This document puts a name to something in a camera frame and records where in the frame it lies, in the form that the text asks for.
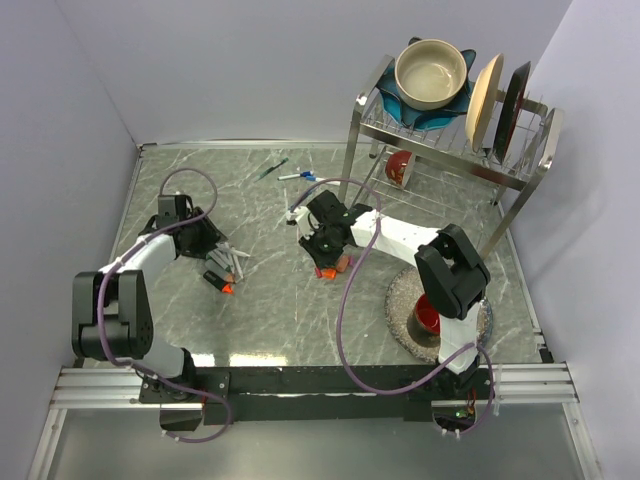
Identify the green capped marker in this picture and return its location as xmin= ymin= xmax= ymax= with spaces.
xmin=209 ymin=250 xmax=234 ymax=272

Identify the black orange highlighter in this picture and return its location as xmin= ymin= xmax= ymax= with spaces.
xmin=203 ymin=270 xmax=235 ymax=295

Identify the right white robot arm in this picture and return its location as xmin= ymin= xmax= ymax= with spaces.
xmin=286 ymin=190 xmax=490 ymax=398

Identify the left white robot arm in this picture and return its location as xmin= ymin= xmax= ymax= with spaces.
xmin=71 ymin=194 xmax=225 ymax=402

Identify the blue capped white marker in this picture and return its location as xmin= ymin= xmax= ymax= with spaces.
xmin=300 ymin=171 xmax=340 ymax=186

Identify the small red bowl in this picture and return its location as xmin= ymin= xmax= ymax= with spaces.
xmin=385 ymin=150 xmax=416 ymax=189

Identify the speckled grey plate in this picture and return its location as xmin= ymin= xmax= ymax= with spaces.
xmin=383 ymin=264 xmax=495 ymax=365

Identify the teal star shaped plate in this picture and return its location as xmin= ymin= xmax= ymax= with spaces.
xmin=376 ymin=37 xmax=476 ymax=131

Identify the steel dish rack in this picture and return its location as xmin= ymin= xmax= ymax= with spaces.
xmin=342 ymin=55 xmax=565 ymax=258

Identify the red black mug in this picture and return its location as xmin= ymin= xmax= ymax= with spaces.
xmin=406 ymin=294 xmax=440 ymax=347

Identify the black base bar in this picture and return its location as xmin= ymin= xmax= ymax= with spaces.
xmin=139 ymin=365 xmax=493 ymax=433

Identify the beige ceramic bowl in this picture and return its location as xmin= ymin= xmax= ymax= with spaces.
xmin=394 ymin=39 xmax=468 ymax=111

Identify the beige plate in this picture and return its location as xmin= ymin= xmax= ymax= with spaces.
xmin=465 ymin=53 xmax=504 ymax=152

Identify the black plate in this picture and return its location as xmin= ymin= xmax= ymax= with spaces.
xmin=492 ymin=61 xmax=531 ymax=164

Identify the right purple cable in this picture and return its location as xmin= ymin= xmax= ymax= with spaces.
xmin=289 ymin=177 xmax=496 ymax=436

